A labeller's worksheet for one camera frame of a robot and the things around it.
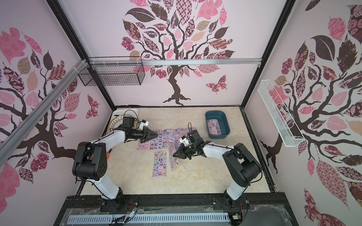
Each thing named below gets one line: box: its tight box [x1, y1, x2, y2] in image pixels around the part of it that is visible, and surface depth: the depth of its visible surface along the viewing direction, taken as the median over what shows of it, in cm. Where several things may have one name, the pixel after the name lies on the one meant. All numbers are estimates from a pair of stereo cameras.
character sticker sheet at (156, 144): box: [149, 132, 163, 151], surface depth 99 cm
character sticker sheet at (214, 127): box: [206, 119, 222, 136], surface depth 109 cm
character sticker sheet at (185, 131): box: [180, 127, 197, 137], surface depth 106 cm
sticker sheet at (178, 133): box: [173, 128, 189, 147], surface depth 105 cm
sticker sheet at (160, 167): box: [152, 150, 168, 178], surface depth 89 cm
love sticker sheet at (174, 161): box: [170, 144, 180, 170], surface depth 83 cm
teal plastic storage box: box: [205, 110, 231, 139], surface depth 109 cm
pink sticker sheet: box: [136, 140, 151, 151], surface depth 97 cm
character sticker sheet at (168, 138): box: [162, 129, 175, 149], surface depth 102 cm
